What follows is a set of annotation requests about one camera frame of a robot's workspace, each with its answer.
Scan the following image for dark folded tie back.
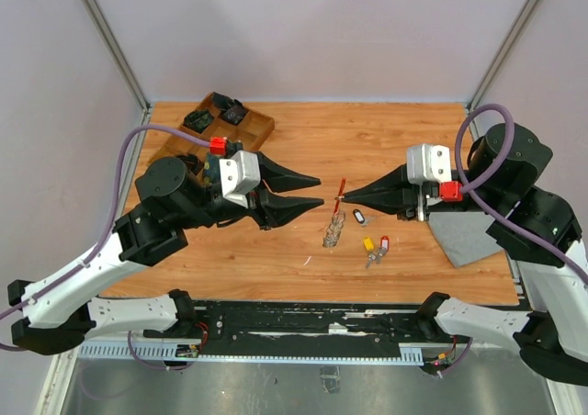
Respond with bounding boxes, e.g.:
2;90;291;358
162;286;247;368
211;92;243;111

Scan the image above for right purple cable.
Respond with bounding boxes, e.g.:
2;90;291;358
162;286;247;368
454;104;588;287

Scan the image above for dark tie purple pattern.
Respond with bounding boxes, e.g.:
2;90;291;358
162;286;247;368
220;105;248;126

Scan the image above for green patterned rolled tie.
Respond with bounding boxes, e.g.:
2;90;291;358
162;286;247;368
184;109;214;132

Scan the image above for grey foam pad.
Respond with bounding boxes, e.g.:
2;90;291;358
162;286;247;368
428;212;502;268

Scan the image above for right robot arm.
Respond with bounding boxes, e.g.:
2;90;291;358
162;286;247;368
342;125;587;386

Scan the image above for key with yellow tag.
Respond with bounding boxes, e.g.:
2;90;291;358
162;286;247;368
362;237;376;268

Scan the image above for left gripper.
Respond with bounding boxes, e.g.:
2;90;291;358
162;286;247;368
177;151;326;230

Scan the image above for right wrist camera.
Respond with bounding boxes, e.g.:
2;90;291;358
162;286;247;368
406;143;452;185

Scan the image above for wooden compartment tray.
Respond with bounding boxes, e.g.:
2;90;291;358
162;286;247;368
140;93;275;165

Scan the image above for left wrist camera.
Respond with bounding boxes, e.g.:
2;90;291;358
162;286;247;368
220;151;261;208

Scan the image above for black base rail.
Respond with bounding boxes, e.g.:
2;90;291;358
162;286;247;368
141;297;474;365

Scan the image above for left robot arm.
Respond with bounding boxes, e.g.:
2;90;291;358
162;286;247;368
8;151;323;355

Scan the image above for dark tie orange flowers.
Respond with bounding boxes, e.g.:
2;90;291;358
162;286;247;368
177;153;204;175

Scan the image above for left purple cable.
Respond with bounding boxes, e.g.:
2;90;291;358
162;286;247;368
0;124;217;373

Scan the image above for purple cable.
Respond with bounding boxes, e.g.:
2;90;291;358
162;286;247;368
0;124;217;373
454;104;588;287

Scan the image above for key with black tag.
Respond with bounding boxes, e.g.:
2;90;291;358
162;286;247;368
353;208;374;227

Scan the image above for blue tie yellow flowers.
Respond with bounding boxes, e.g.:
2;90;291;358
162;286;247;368
202;152;221;188

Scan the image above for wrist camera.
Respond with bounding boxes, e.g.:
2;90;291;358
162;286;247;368
220;151;261;208
406;143;452;185

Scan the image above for key with red tag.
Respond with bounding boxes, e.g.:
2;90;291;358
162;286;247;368
375;236;390;264

